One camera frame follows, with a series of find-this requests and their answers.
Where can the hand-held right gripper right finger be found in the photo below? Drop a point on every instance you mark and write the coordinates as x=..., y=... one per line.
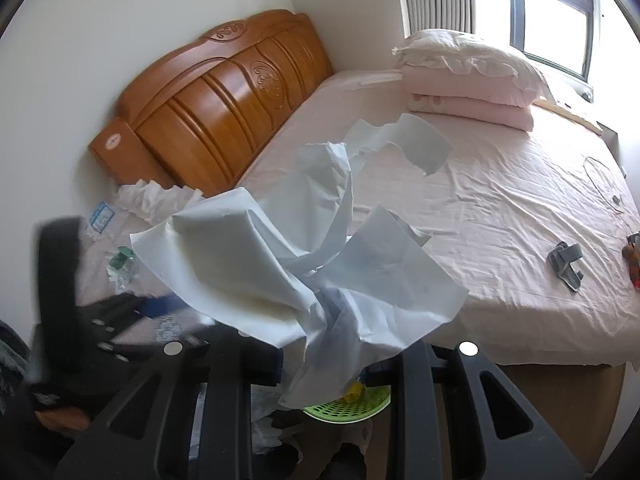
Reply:
x=385, y=377

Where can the grey object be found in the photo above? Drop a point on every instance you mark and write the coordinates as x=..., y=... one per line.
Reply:
x=562, y=260

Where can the plastic bag with blue label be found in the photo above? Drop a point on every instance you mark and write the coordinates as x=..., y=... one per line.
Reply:
x=150, y=200

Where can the wooden headboard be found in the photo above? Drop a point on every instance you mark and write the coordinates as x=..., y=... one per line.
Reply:
x=210, y=100

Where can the person's left hand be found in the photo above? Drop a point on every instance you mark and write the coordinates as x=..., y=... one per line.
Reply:
x=60, y=417

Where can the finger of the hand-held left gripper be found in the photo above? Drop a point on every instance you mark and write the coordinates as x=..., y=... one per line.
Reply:
x=160, y=306
x=150, y=347

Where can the green white wrapper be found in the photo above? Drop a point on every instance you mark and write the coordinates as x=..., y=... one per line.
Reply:
x=120, y=260

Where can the yellow wrapper piece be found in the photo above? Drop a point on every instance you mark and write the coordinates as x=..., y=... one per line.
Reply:
x=354, y=391

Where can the pale blue paper sheet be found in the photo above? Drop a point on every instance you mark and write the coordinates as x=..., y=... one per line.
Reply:
x=240, y=260

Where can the white frilled pillow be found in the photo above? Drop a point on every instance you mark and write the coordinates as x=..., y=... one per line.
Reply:
x=465, y=55

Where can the window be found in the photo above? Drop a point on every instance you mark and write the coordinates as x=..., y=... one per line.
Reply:
x=550, y=10

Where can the bed with pink sheet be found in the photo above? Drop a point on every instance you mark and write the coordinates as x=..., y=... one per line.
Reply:
x=500, y=210

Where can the green plastic basket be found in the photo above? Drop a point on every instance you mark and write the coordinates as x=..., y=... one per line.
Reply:
x=330, y=410

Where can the wooden strip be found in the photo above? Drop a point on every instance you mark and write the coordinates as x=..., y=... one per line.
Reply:
x=570, y=115

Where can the white plastic bag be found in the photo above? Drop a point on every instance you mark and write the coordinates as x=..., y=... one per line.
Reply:
x=265, y=430

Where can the dark grey cloth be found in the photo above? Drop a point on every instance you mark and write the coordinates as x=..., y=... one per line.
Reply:
x=12, y=355

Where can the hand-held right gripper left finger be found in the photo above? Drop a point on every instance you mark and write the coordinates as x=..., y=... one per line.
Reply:
x=255, y=365

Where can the folded pink quilt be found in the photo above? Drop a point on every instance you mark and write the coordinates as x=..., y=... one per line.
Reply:
x=450, y=95

